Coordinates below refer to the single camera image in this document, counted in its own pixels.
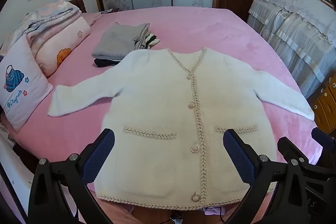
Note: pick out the floral folded quilt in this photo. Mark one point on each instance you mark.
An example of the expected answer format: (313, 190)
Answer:
(52, 14)

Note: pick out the pink fleece bed blanket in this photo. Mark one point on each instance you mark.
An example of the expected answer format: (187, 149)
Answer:
(210, 29)

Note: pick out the dark wooden headboard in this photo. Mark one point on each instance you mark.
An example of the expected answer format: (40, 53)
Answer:
(80, 3)

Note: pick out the pink pillow with orange flower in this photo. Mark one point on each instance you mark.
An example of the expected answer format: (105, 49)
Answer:
(65, 40)

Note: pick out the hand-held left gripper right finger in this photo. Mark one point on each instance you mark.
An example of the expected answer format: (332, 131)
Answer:
(239, 158)

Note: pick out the plain pink pillow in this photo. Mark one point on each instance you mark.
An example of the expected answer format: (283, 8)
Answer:
(93, 19)

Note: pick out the wooden drawer cabinet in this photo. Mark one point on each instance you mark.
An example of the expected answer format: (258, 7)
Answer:
(325, 106)

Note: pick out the grey folded sweater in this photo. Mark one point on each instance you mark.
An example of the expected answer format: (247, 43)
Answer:
(115, 40)

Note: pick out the white printed bag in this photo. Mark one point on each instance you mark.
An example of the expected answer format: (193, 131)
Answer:
(13, 174)

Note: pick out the pink cushion with bag print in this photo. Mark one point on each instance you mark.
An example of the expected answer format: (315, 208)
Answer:
(23, 77)

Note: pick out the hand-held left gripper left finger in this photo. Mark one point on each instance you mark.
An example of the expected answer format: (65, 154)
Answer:
(101, 153)

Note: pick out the white fluffy cardigan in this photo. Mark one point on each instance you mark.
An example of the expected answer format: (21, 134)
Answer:
(157, 98)

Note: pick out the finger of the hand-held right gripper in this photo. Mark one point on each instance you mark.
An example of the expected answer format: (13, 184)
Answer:
(321, 136)
(288, 145)

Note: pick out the lace covered furniture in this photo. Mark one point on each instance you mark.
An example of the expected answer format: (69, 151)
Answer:
(288, 29)

